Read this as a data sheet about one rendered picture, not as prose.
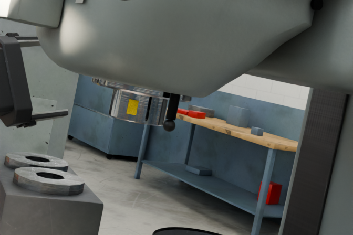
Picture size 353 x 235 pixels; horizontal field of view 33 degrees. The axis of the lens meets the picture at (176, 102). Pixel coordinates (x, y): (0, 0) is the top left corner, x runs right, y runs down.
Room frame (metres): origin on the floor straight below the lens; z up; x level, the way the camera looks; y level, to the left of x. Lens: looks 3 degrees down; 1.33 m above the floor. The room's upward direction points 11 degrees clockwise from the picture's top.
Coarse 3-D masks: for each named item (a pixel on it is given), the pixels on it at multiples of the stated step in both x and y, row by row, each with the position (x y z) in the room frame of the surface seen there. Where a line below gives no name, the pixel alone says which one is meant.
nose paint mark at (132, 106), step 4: (132, 100) 0.47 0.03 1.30; (136, 100) 0.47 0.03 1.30; (128, 104) 0.47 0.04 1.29; (132, 104) 0.47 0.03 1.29; (136, 104) 0.47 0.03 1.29; (128, 108) 0.47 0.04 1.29; (132, 108) 0.47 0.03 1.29; (136, 108) 0.47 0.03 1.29; (128, 112) 0.47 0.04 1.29; (132, 112) 0.47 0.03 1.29; (136, 112) 0.47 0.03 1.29
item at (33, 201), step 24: (0, 168) 0.78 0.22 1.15; (24, 168) 0.75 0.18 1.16; (48, 168) 0.78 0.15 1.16; (0, 192) 0.70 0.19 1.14; (24, 192) 0.69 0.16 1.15; (48, 192) 0.70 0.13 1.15; (72, 192) 0.72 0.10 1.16; (0, 216) 0.67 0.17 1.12; (24, 216) 0.67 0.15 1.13; (48, 216) 0.68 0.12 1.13; (72, 216) 0.70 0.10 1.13; (96, 216) 0.71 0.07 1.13
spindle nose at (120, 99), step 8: (112, 96) 0.49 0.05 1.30; (120, 96) 0.48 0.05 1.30; (128, 96) 0.47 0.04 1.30; (136, 96) 0.47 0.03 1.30; (144, 96) 0.47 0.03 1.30; (112, 104) 0.48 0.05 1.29; (120, 104) 0.47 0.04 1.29; (144, 104) 0.47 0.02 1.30; (152, 104) 0.47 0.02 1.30; (160, 104) 0.48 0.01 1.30; (112, 112) 0.48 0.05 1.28; (120, 112) 0.47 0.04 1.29; (144, 112) 0.47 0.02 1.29; (152, 112) 0.47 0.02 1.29; (160, 112) 0.48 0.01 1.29; (128, 120) 0.47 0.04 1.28; (136, 120) 0.47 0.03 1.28; (144, 120) 0.47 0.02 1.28; (152, 120) 0.48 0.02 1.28; (160, 120) 0.48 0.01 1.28
